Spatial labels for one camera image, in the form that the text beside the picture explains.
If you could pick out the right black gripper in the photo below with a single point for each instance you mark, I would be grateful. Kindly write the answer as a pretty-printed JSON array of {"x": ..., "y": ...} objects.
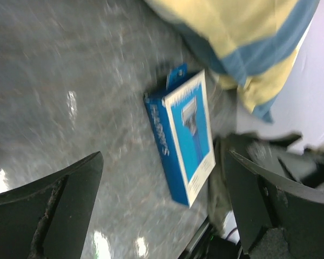
[{"x": 271, "y": 154}]

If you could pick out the blue razor box right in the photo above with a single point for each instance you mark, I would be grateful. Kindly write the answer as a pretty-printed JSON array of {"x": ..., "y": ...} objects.
[{"x": 180, "y": 120}]

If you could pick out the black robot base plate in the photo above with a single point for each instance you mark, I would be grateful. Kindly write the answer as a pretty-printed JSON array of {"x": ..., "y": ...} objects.
[{"x": 206, "y": 243}]

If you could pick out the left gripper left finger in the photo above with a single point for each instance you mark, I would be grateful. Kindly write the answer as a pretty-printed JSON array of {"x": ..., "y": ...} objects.
[{"x": 49, "y": 218}]

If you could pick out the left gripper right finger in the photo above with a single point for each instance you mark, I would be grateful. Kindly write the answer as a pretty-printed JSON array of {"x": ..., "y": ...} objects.
[{"x": 274, "y": 213}]

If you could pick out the blue beige checkered pillow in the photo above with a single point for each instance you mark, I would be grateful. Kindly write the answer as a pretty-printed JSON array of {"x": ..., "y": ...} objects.
[{"x": 250, "y": 46}]

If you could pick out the olive green cloth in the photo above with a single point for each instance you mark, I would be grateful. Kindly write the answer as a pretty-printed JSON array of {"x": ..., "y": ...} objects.
[{"x": 219, "y": 202}]

